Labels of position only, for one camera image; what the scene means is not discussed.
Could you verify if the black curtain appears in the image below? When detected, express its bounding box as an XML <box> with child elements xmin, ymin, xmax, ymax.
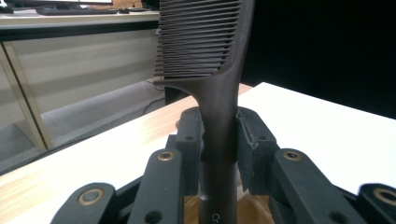
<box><xmin>241</xmin><ymin>0</ymin><xmax>396</xmax><ymax>120</ymax></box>

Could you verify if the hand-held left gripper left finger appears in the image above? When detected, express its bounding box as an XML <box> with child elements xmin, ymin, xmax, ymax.
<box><xmin>175</xmin><ymin>106</ymin><xmax>205</xmax><ymax>197</ymax></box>

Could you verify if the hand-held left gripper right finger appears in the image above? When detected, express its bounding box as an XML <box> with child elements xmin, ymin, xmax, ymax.
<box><xmin>234</xmin><ymin>106</ymin><xmax>280</xmax><ymax>193</ymax></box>

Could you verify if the black floor cable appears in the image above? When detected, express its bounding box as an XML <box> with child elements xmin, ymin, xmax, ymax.
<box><xmin>142</xmin><ymin>97</ymin><xmax>166</xmax><ymax>117</ymax></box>

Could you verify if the white table cover sheet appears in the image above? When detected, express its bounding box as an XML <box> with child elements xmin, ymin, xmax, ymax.
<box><xmin>40</xmin><ymin>81</ymin><xmax>396</xmax><ymax>224</ymax></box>

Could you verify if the beige office desk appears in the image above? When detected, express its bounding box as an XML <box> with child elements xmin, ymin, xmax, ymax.
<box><xmin>0</xmin><ymin>8</ymin><xmax>163</xmax><ymax>153</ymax></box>

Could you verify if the dark brown comb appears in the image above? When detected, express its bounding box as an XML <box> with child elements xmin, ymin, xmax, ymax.
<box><xmin>152</xmin><ymin>0</ymin><xmax>257</xmax><ymax>224</ymax></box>

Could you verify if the black keyboard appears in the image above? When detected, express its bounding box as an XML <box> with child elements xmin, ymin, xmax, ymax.
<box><xmin>35</xmin><ymin>7</ymin><xmax>120</xmax><ymax>17</ymax></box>

